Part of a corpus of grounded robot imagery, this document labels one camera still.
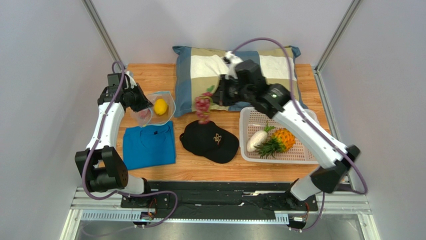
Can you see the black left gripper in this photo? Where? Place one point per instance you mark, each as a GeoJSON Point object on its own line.
{"type": "Point", "coordinates": [144, 103]}

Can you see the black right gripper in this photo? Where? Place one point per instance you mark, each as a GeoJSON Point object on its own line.
{"type": "Point", "coordinates": [220, 91]}

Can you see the fake red grapes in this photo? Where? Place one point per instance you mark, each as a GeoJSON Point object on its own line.
{"type": "Point", "coordinates": [203, 104]}

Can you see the clear zip top bag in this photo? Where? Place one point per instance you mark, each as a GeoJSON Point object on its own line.
{"type": "Point", "coordinates": [148, 117]}

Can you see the white fake radish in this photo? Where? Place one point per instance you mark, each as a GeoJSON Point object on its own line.
{"type": "Point", "coordinates": [258, 138]}

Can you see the fake pineapple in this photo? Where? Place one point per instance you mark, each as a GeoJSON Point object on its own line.
{"type": "Point", "coordinates": [279, 142]}

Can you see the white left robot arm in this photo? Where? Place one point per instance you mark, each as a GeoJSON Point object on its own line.
{"type": "Point", "coordinates": [100, 166]}

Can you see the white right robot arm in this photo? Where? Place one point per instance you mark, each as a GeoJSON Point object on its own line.
{"type": "Point", "coordinates": [335, 159]}

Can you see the fake yellow lemon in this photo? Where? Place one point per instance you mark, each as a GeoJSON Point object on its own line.
{"type": "Point", "coordinates": [160, 107]}

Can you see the blue folded t-shirt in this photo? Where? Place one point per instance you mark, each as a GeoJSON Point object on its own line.
{"type": "Point", "coordinates": [149, 146]}

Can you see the black baseball cap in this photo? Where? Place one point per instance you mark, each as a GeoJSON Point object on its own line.
{"type": "Point", "coordinates": [209, 141]}

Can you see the white plastic basket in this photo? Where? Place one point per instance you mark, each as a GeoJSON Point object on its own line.
{"type": "Point", "coordinates": [252, 121]}

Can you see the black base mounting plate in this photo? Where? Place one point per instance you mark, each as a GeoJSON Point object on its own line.
{"type": "Point", "coordinates": [213, 199]}

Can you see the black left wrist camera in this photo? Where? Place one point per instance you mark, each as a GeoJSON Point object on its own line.
{"type": "Point", "coordinates": [114, 80]}

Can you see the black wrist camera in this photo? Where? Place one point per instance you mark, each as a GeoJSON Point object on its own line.
{"type": "Point", "coordinates": [114, 80]}
{"type": "Point", "coordinates": [249, 72]}

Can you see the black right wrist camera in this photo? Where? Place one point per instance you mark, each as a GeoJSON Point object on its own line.
{"type": "Point", "coordinates": [249, 72]}

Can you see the left aluminium corner post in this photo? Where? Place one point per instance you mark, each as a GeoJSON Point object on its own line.
{"type": "Point", "coordinates": [98, 23]}

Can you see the aluminium corner post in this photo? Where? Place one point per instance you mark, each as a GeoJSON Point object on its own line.
{"type": "Point", "coordinates": [98, 23]}
{"type": "Point", "coordinates": [344, 23]}

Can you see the right aluminium corner post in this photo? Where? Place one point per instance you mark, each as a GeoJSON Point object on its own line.
{"type": "Point", "coordinates": [344, 23]}

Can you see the aluminium front frame rail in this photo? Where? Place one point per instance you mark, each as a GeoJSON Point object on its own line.
{"type": "Point", "coordinates": [339, 203]}

